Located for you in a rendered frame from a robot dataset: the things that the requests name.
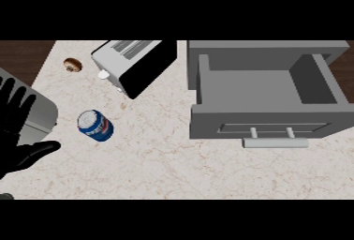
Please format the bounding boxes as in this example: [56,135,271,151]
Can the grey rounded appliance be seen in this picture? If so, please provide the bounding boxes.
[0,67,59,147]

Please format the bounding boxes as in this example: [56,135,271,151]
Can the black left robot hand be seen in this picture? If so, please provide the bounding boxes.
[0,77,62,180]

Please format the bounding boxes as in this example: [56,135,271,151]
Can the silver toaster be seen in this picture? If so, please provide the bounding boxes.
[90,39,179,100]

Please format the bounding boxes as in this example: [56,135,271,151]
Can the blue can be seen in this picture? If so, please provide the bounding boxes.
[77,109,115,143]

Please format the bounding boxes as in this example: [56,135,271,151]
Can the grey open drawer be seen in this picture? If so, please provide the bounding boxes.
[187,53,354,149]

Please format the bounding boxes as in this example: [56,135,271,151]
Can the brown round pastry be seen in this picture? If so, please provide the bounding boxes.
[62,57,84,73]

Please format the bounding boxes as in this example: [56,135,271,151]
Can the grey drawer cabinet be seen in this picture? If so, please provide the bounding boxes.
[186,39,351,92]

